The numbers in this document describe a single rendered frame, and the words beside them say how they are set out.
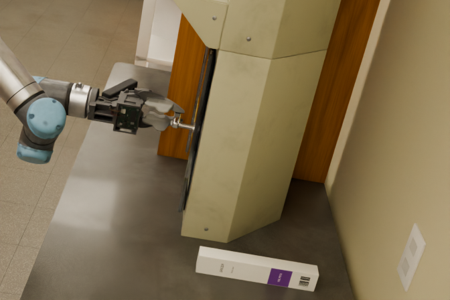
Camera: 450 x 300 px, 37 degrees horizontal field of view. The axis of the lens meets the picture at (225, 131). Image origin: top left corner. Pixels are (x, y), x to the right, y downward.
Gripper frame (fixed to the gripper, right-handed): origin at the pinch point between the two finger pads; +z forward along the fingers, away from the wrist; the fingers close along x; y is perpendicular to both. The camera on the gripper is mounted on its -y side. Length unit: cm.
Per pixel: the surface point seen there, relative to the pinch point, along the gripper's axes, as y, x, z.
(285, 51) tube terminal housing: 7.8, 22.5, 19.6
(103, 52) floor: -338, -120, -57
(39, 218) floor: -118, -120, -52
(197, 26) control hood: 10.8, 25.1, 0.3
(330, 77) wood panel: -26.2, 6.3, 38.7
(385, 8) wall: -30, 26, 49
